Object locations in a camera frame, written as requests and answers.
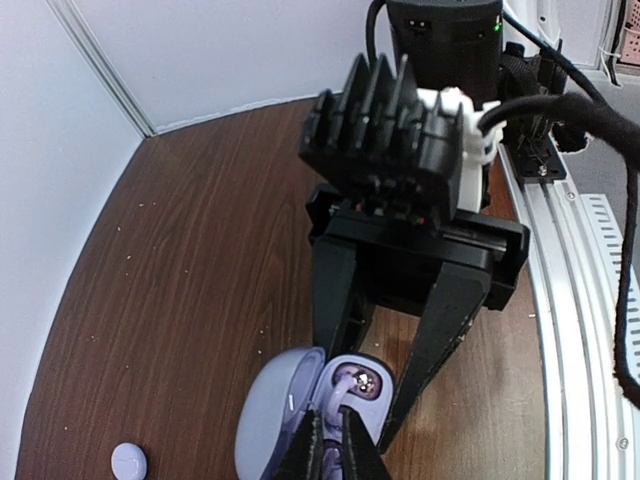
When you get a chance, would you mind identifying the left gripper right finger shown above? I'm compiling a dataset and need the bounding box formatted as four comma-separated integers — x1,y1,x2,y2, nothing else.
341,407,391,480

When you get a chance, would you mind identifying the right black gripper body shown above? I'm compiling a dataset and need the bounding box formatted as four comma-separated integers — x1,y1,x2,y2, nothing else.
306,184,531,315

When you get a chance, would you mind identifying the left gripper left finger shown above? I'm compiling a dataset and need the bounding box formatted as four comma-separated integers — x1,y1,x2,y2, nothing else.
272,410,324,480

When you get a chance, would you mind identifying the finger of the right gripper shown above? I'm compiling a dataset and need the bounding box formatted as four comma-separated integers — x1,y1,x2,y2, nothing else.
312,237,373,359
378,263,491,453

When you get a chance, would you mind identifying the grey-purple earbud charging case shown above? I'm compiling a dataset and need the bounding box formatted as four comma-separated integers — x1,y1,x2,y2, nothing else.
234,347,394,479

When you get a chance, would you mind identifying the clip-on purple chrome earbud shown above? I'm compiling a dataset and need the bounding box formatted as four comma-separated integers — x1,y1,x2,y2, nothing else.
314,362,386,440

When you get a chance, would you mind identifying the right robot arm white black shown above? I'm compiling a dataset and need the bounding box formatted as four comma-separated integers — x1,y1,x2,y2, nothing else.
299,1,539,452

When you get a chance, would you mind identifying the round lilac earbud case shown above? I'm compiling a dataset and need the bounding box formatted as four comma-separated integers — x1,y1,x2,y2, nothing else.
111,442,148,480

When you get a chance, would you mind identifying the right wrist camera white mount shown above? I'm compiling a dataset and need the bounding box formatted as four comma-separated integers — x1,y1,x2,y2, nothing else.
297,52,504,224

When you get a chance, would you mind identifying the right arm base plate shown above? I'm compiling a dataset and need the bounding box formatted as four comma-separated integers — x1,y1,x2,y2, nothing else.
502,42,569,184

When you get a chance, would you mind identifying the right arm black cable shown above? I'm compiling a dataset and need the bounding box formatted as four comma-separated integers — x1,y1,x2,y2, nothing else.
364,0,640,414

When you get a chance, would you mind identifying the front aluminium rail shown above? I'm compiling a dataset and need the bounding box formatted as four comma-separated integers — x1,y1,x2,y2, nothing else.
500,141,639,479

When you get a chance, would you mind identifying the left aluminium frame post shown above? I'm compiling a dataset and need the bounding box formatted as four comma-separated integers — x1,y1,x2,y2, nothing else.
46,0,158,138

